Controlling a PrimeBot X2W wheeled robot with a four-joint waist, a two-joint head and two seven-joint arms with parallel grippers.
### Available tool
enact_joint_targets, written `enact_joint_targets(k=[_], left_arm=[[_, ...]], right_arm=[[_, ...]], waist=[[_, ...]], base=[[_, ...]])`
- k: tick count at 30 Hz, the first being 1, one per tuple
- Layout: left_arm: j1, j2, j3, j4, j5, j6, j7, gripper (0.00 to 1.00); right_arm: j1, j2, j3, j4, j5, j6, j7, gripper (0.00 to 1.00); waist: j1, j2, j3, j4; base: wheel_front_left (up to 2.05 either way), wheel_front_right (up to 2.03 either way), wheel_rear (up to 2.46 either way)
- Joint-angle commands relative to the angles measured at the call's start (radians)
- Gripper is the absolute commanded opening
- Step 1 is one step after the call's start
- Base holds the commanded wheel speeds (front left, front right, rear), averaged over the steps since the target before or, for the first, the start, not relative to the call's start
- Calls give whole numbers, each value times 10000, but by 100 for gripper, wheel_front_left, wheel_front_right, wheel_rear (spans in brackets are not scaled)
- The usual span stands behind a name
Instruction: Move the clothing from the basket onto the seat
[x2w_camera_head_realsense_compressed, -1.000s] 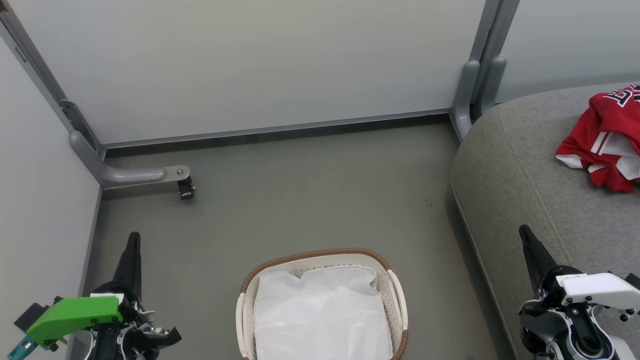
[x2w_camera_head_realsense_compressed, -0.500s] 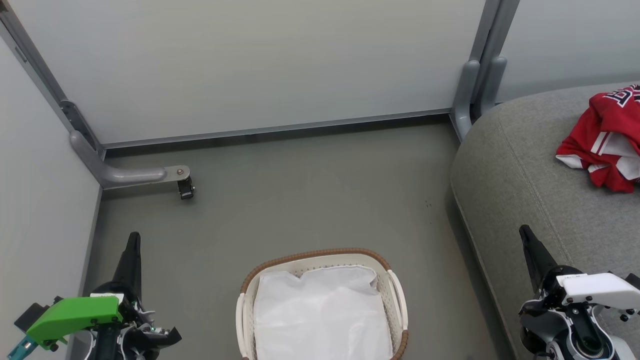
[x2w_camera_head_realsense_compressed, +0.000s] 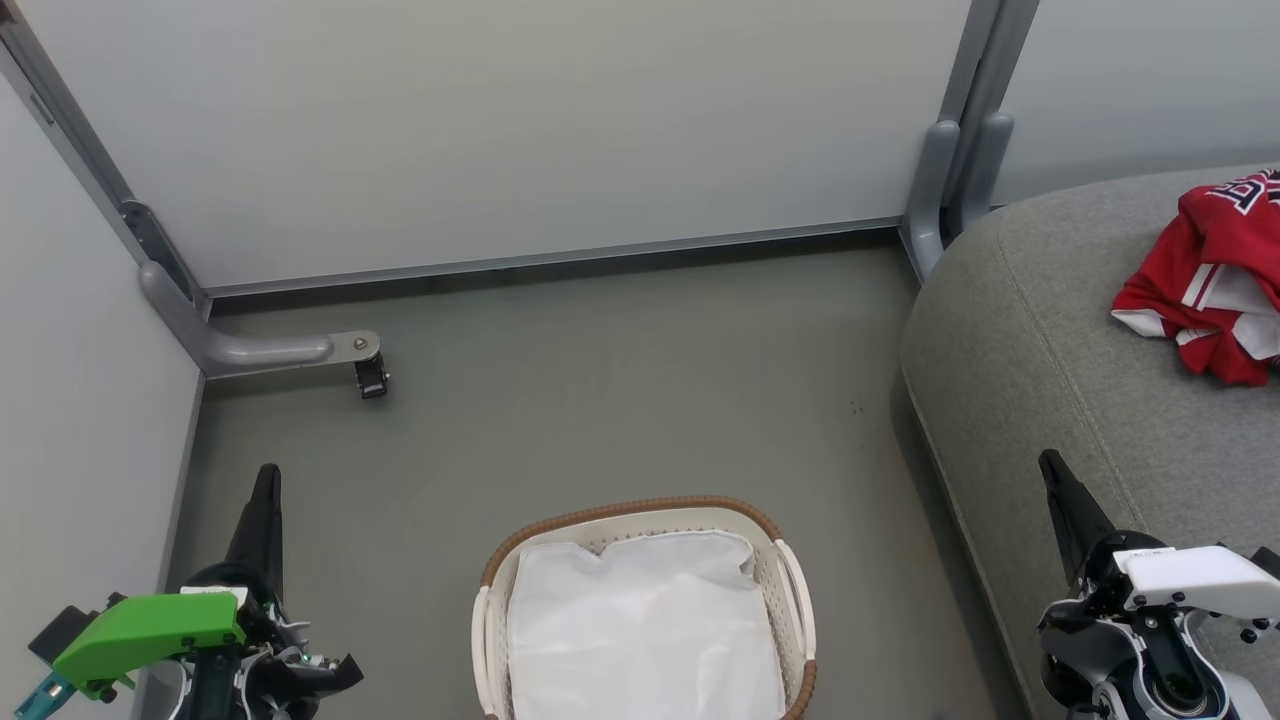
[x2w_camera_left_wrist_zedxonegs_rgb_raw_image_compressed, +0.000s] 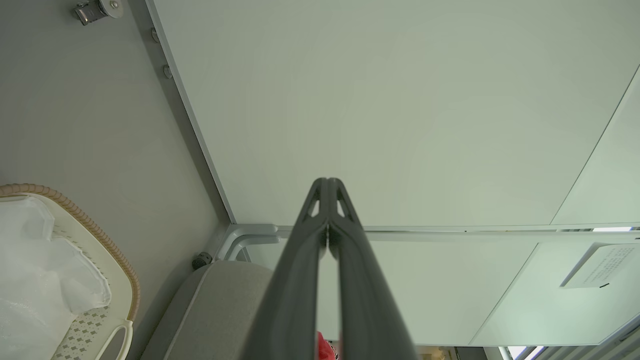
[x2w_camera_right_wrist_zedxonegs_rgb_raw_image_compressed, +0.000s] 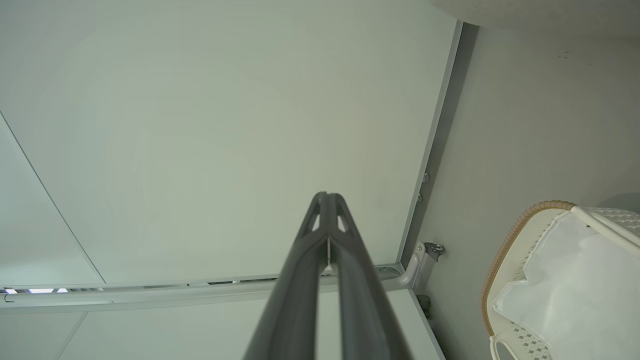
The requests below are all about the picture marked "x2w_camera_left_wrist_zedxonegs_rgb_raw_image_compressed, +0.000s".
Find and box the metal caster wheel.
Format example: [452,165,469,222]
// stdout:
[74,0,124,26]

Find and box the white translucent basket liner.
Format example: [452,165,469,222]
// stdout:
[0,196,112,360]

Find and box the grey metal sofa frame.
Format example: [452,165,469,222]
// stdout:
[214,223,281,263]

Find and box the red garment with white trim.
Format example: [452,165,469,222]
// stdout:
[316,331,341,360]

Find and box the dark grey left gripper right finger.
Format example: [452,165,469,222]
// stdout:
[327,177,418,360]

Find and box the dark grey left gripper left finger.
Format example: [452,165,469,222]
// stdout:
[240,177,329,360]

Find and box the white paper wall notice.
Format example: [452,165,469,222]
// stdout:
[558,242,640,290]

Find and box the woven laundry basket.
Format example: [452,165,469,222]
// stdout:
[0,183,141,360]

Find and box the grey fabric sofa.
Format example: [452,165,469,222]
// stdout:
[140,260,276,360]

